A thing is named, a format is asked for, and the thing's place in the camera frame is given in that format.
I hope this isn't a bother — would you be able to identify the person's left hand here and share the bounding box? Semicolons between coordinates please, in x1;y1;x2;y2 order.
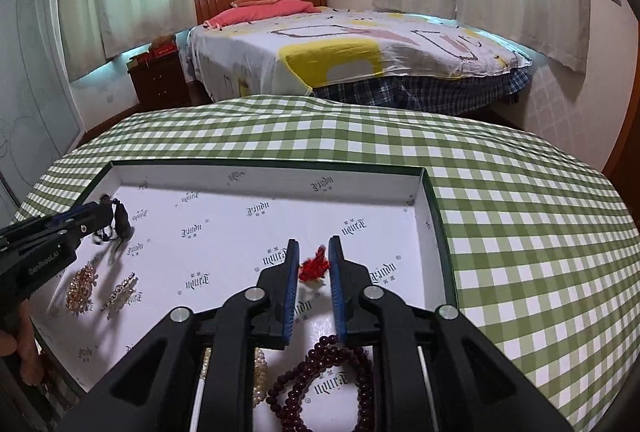
0;304;43;385

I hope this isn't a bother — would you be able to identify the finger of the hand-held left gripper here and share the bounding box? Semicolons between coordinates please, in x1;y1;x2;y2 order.
50;199;115;225
62;209;118;243

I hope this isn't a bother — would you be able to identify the frosted glass wardrobe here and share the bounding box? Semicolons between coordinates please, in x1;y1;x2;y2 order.
0;0;83;223

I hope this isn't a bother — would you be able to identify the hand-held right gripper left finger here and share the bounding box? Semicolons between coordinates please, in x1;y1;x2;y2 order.
55;238;303;432

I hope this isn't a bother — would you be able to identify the blue plaid bed skirt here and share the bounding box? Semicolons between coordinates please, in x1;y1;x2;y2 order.
312;69;533;115

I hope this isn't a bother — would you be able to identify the dark wooden nightstand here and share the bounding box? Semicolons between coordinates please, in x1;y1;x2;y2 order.
127;52;193;110

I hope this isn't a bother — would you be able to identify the green box with white lining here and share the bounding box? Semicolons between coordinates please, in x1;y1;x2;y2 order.
27;159;460;432

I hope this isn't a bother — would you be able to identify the green checkered tablecloth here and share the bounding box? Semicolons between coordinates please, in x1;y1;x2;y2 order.
15;94;640;432

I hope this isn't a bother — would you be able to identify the dark green pendant necklace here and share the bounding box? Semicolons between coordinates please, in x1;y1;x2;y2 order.
92;194;135;253

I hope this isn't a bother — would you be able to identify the pale jade bangle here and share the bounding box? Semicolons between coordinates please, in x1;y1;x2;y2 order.
191;377;207;420

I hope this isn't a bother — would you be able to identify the brown wooden door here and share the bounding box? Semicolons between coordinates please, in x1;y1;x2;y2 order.
602;62;640;228

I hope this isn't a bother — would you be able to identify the red tassel charm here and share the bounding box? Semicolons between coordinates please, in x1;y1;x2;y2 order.
298;246;332;284

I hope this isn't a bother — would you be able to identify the round rhinestone brooch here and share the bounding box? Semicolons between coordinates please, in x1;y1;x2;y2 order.
66;262;99;313

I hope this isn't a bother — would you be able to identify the pink pillow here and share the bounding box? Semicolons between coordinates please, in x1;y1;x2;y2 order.
205;0;323;29

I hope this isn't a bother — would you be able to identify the patterned white bedsheet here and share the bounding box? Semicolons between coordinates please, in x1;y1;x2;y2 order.
187;7;533;103

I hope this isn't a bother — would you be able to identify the oval rhinestone hair clip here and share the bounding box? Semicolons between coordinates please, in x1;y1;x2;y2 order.
100;273;139;312

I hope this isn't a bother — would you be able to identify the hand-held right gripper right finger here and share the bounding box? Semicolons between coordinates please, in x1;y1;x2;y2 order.
327;234;576;432

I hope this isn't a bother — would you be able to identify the dark red bead bracelet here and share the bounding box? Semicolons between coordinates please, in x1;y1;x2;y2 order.
265;334;375;432

